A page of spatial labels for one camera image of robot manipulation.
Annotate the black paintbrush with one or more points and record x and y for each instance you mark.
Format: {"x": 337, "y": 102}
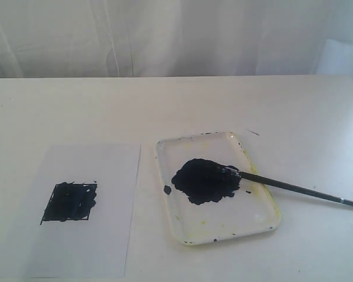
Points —
{"x": 235, "y": 173}

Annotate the white plastic paint tray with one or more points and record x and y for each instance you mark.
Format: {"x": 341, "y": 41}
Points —
{"x": 251, "y": 210}

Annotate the white paper sheet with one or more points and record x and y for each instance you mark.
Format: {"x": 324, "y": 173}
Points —
{"x": 75, "y": 221}

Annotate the white backdrop curtain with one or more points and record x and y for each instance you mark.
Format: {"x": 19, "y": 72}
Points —
{"x": 43, "y": 39}

